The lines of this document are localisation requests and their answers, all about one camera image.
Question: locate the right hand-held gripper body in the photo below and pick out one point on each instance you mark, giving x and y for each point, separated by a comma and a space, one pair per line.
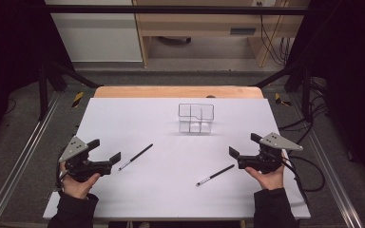
263, 160

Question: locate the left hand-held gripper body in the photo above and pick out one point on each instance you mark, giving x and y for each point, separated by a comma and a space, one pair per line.
85, 169

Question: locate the black pen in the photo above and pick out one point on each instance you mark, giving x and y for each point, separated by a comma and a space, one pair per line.
216, 174
137, 156

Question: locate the clear acrylic organizer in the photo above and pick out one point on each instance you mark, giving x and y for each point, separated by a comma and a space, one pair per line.
196, 122

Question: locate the person's left hand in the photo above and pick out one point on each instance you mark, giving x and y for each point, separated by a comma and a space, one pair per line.
77, 188

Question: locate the person's right hand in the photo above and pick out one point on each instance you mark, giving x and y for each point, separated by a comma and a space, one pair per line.
271, 180

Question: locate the yellow black floor tape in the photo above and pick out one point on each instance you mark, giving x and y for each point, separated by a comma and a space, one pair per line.
278, 98
78, 99

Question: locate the white board sheet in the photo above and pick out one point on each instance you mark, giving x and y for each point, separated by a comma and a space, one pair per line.
171, 190

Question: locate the wooden table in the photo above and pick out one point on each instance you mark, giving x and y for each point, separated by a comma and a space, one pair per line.
158, 91

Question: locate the white cabinet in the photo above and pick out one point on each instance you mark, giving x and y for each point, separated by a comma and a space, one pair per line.
101, 38

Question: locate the dark curtain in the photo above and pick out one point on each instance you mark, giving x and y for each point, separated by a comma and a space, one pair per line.
9, 63
351, 79

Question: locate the wooden desk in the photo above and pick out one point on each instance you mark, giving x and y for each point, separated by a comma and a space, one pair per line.
202, 23

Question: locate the black frame leg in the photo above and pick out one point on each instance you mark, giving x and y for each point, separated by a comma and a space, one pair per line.
304, 91
43, 95

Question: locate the aluminium floor rail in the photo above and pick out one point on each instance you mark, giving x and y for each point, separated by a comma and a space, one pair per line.
332, 177
19, 158

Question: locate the black horizontal frame bar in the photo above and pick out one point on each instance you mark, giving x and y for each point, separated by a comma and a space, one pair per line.
171, 9

